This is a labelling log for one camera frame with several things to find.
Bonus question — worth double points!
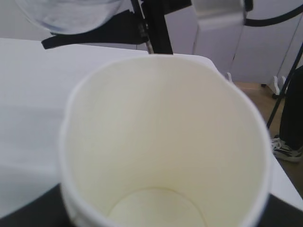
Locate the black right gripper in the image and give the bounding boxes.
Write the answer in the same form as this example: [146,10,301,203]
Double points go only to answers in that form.
[41,0,192,54]

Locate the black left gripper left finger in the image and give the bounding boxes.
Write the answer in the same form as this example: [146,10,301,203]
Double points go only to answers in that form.
[0,184,71,227]

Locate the white paper cup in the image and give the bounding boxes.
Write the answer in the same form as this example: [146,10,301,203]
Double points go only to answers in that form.
[58,55,272,227]

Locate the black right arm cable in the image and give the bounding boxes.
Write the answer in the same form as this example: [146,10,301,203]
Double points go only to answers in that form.
[243,0,303,27]

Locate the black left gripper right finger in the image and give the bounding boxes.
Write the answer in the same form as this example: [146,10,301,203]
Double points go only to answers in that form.
[257,194,303,227]

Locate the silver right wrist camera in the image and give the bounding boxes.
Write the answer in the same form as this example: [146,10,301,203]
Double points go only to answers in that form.
[191,0,246,30]

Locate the clear green-label water bottle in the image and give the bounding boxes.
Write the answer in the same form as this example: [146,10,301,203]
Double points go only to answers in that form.
[16,0,121,35]

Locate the person leg black trousers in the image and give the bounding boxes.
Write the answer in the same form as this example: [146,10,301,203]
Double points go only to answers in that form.
[279,67,303,150]

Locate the white grey sneaker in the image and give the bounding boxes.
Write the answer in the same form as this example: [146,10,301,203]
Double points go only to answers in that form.
[271,137,303,163]

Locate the white room partition panels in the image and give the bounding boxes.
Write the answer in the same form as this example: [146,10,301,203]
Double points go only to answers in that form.
[165,7,303,94]

